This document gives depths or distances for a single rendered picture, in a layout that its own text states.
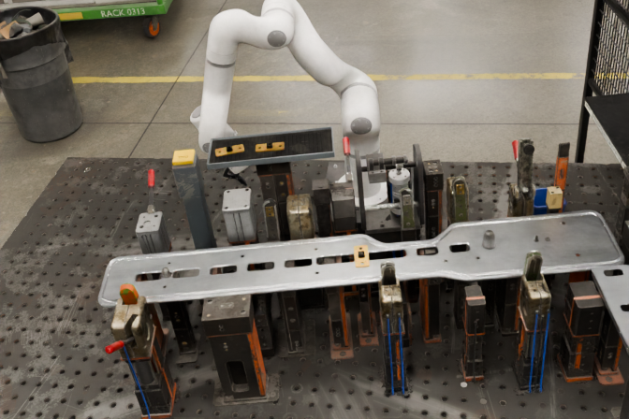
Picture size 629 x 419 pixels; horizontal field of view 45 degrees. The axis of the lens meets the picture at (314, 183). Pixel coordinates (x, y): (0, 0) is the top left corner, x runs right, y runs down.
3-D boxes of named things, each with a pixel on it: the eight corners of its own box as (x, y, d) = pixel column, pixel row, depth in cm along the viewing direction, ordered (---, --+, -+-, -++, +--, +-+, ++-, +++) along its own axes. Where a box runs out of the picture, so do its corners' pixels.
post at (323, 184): (325, 290, 236) (311, 189, 213) (324, 279, 241) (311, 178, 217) (341, 289, 236) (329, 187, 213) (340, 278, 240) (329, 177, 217)
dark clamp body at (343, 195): (336, 303, 232) (325, 206, 209) (334, 274, 242) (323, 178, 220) (371, 300, 231) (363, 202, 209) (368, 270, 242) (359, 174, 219)
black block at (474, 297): (461, 389, 202) (463, 312, 185) (455, 357, 210) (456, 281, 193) (491, 386, 202) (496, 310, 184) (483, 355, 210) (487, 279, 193)
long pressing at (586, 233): (93, 316, 197) (92, 311, 196) (109, 258, 215) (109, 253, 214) (629, 267, 191) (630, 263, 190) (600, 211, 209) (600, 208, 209)
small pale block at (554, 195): (540, 290, 227) (549, 195, 206) (536, 281, 230) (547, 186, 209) (551, 289, 227) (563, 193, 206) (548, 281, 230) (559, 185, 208)
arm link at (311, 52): (357, 134, 241) (355, 105, 254) (387, 115, 236) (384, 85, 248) (250, 26, 216) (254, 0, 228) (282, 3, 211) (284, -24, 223)
